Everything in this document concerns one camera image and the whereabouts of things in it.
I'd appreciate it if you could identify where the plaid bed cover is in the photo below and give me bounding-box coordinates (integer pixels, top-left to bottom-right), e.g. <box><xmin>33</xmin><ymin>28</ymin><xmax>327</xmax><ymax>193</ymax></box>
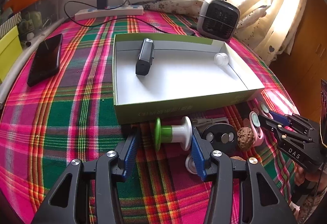
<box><xmin>0</xmin><ymin>10</ymin><xmax>301</xmax><ymax>224</ymax></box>

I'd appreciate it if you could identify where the striped white box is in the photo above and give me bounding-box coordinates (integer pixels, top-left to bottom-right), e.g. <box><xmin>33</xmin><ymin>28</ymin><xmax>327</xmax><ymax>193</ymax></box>
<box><xmin>0</xmin><ymin>12</ymin><xmax>22</xmax><ymax>39</ymax></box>

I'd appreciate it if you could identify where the cream heart curtain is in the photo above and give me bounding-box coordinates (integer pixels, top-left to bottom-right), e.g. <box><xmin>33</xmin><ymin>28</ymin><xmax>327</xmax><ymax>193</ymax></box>
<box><xmin>234</xmin><ymin>0</ymin><xmax>307</xmax><ymax>65</ymax></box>

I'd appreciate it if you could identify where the brown walnut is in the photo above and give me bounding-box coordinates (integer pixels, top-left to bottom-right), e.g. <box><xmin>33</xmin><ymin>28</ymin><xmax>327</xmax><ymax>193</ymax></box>
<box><xmin>237</xmin><ymin>127</ymin><xmax>254</xmax><ymax>151</ymax></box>
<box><xmin>230</xmin><ymin>156</ymin><xmax>245</xmax><ymax>161</ymax></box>

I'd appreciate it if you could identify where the green white shallow box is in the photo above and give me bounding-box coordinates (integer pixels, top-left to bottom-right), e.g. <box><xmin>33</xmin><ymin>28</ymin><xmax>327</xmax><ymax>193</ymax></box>
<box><xmin>113</xmin><ymin>33</ymin><xmax>264</xmax><ymax>124</ymax></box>

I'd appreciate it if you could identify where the small white round jar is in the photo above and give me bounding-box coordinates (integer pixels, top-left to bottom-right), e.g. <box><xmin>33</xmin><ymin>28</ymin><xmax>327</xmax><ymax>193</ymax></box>
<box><xmin>214</xmin><ymin>52</ymin><xmax>229</xmax><ymax>66</ymax></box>

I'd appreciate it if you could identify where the black smartphone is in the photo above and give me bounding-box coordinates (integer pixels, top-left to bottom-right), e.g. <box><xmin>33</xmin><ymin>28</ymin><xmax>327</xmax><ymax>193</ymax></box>
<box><xmin>27</xmin><ymin>34</ymin><xmax>63</xmax><ymax>87</ymax></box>

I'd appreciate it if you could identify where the floral pillow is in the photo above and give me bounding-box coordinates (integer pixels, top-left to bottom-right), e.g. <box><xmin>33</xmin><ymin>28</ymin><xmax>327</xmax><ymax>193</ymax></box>
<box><xmin>140</xmin><ymin>0</ymin><xmax>203</xmax><ymax>18</ymax></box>

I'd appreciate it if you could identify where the black charger with cable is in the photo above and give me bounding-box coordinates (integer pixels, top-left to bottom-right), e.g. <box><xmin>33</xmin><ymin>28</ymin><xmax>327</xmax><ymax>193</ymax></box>
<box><xmin>63</xmin><ymin>0</ymin><xmax>170</xmax><ymax>34</ymax></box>

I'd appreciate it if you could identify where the white power strip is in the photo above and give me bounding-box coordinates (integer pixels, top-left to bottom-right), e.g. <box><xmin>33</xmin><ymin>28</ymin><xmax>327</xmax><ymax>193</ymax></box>
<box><xmin>74</xmin><ymin>5</ymin><xmax>144</xmax><ymax>21</ymax></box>

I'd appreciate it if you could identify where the person right hand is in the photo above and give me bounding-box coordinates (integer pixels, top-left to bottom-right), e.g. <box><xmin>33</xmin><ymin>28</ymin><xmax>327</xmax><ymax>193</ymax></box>
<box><xmin>294</xmin><ymin>164</ymin><xmax>320</xmax><ymax>186</ymax></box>

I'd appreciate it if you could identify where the white shelf board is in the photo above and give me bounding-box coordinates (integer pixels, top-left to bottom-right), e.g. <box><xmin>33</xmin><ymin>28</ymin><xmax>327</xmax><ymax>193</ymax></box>
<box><xmin>0</xmin><ymin>18</ymin><xmax>65</xmax><ymax>109</ymax></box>

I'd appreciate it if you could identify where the yellow cardboard box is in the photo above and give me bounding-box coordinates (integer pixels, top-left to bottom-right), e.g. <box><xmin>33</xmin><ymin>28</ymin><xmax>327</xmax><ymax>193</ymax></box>
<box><xmin>0</xmin><ymin>26</ymin><xmax>22</xmax><ymax>83</ymax></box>

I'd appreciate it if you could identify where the black round three-button device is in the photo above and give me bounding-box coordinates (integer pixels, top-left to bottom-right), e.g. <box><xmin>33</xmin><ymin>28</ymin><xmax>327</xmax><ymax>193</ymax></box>
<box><xmin>201</xmin><ymin>123</ymin><xmax>237</xmax><ymax>157</ymax></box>

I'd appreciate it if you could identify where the pink clip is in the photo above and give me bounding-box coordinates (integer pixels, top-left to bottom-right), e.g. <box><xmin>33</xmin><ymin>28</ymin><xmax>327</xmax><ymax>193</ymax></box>
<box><xmin>259</xmin><ymin>101</ymin><xmax>273</xmax><ymax>119</ymax></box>
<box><xmin>249</xmin><ymin>111</ymin><xmax>264</xmax><ymax>147</ymax></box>

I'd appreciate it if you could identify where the white round hook knob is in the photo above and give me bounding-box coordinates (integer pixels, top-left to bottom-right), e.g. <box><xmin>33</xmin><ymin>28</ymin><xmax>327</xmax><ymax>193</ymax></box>
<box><xmin>185</xmin><ymin>154</ymin><xmax>197</xmax><ymax>175</ymax></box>

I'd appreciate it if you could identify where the black rectangular light device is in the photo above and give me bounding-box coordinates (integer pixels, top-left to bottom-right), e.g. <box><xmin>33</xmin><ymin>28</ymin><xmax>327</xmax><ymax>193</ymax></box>
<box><xmin>135</xmin><ymin>38</ymin><xmax>154</xmax><ymax>76</ymax></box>

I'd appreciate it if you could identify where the grey black space heater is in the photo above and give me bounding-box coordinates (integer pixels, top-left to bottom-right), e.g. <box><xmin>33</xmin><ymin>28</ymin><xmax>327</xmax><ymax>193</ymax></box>
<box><xmin>197</xmin><ymin>0</ymin><xmax>240</xmax><ymax>42</ymax></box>

